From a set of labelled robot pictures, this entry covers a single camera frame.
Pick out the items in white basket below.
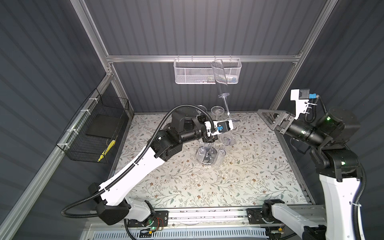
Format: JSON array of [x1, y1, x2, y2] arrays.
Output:
[[192, 75, 239, 84]]

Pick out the yellow black striped object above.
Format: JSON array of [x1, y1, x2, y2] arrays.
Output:
[[97, 140, 116, 163]]

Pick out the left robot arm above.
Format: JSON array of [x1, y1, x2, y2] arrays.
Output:
[[96, 105, 234, 226]]

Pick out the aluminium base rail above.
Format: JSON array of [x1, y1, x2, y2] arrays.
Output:
[[86, 206, 331, 232]]

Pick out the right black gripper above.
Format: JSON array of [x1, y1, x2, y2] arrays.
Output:
[[254, 108, 322, 149]]

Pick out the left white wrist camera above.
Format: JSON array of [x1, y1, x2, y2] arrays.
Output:
[[204, 121, 223, 137]]

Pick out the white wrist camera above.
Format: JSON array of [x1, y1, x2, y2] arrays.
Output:
[[204, 121, 223, 137], [290, 89, 317, 120]]

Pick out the left black corrugated cable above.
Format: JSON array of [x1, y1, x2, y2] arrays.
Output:
[[60, 104, 215, 219]]

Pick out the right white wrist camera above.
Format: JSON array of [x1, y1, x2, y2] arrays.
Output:
[[290, 89, 317, 120]]

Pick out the black wire wall basket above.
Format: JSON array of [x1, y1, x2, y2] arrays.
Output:
[[57, 90, 130, 164]]

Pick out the white mesh wall basket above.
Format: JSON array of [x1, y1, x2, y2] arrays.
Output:
[[173, 58, 242, 85]]

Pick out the black pad in basket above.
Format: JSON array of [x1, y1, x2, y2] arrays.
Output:
[[86, 115, 121, 139]]

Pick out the chrome wine glass rack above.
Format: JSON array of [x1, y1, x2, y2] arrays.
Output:
[[194, 118, 238, 166]]

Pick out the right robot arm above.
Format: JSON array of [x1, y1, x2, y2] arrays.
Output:
[[258, 107, 367, 240]]

